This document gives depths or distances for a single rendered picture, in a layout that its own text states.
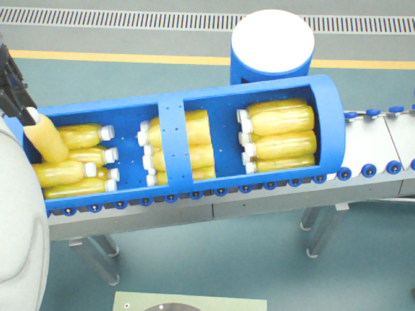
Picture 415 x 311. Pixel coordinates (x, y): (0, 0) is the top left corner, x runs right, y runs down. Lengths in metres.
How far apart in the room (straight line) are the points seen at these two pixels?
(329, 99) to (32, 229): 0.93
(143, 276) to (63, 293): 0.38
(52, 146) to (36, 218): 0.82
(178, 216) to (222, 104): 0.38
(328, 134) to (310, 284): 1.21
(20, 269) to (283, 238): 2.02
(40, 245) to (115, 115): 1.01
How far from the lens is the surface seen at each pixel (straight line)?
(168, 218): 1.41
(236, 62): 1.54
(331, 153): 1.20
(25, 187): 0.39
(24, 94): 1.11
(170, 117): 1.14
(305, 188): 1.40
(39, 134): 1.15
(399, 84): 2.93
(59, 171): 1.25
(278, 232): 2.31
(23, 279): 0.35
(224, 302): 1.13
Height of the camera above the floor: 2.17
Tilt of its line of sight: 61 degrees down
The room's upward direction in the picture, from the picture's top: 4 degrees counter-clockwise
